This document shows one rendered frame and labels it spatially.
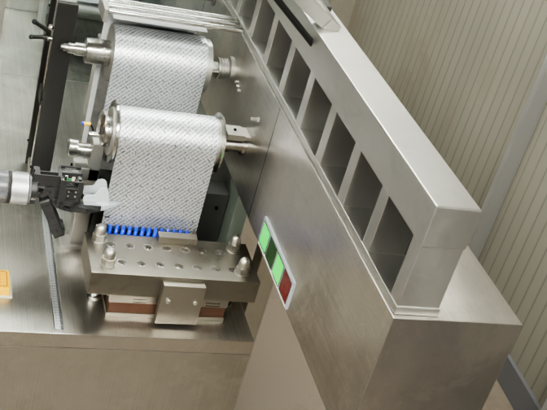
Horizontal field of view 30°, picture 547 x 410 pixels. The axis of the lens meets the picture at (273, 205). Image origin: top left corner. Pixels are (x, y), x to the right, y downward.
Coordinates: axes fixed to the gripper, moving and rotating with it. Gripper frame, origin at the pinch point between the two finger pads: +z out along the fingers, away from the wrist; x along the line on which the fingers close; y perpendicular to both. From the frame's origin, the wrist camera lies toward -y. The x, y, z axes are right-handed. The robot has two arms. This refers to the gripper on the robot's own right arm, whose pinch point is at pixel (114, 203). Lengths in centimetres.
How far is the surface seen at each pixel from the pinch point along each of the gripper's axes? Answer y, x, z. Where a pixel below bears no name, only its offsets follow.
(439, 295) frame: 39, -83, 38
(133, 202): 1.1, -0.3, 4.3
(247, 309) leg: -39, 13, 47
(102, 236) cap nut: -3.9, -8.3, -3.1
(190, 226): -4.5, -0.2, 19.8
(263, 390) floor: -109, 57, 81
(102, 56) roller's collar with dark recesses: 24.7, 28.3, -3.9
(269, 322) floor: -109, 96, 93
